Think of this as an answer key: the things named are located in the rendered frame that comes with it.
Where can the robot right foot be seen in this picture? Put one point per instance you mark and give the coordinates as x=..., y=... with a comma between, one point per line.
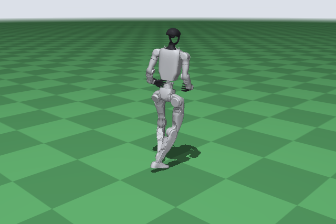
x=157, y=165

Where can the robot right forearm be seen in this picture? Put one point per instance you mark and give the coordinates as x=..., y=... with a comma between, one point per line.
x=187, y=83

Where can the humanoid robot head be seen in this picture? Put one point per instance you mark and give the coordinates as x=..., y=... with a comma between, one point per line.
x=172, y=32

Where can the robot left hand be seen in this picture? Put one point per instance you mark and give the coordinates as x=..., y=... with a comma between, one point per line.
x=158, y=82

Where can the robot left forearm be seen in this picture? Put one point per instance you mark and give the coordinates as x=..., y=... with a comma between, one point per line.
x=149, y=78

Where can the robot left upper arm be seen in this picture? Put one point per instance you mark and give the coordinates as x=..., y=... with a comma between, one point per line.
x=154, y=58

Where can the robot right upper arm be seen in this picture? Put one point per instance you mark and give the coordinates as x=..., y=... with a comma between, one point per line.
x=185, y=64

